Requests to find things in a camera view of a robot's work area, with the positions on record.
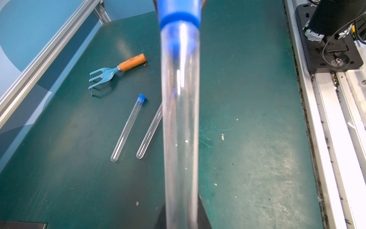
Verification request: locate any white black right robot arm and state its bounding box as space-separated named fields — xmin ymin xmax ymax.
xmin=303 ymin=0 xmax=366 ymax=42

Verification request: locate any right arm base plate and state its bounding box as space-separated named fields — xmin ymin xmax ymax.
xmin=295 ymin=4 xmax=364 ymax=73

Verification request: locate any blue stopper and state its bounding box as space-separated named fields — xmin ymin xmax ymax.
xmin=137 ymin=94 xmax=146 ymax=105
xmin=154 ymin=1 xmax=203 ymax=60

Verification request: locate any blue toy garden fork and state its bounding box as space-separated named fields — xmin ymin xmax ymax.
xmin=88 ymin=53 xmax=147 ymax=95

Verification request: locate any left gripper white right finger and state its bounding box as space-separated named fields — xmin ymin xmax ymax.
xmin=197 ymin=195 xmax=212 ymax=229

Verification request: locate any dark tree base plate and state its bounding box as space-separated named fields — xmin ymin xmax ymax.
xmin=0 ymin=221 xmax=47 ymax=229

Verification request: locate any aluminium frame rail back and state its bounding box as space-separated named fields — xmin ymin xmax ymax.
xmin=1 ymin=0 xmax=101 ymax=127

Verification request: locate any clear test tube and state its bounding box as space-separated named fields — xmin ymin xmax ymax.
xmin=161 ymin=35 xmax=199 ymax=229
xmin=111 ymin=101 xmax=143 ymax=162

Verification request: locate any clear test tube diagonal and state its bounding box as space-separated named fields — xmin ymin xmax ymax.
xmin=136 ymin=104 xmax=163 ymax=159

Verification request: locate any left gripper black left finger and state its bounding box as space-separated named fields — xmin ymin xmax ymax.
xmin=154 ymin=203 xmax=167 ymax=229

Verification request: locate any aluminium front rail base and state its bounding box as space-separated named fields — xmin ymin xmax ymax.
xmin=285 ymin=1 xmax=366 ymax=229

